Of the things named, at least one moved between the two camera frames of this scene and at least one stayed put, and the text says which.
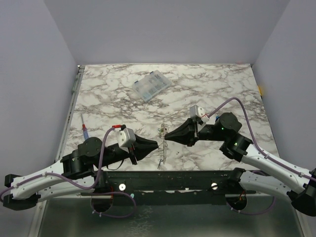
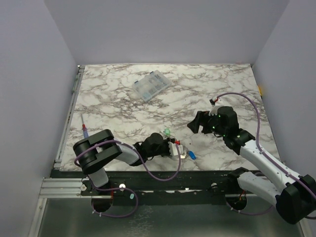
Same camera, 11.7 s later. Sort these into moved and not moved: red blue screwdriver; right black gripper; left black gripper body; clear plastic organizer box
Moved: left black gripper body; right black gripper
Not moved: red blue screwdriver; clear plastic organizer box
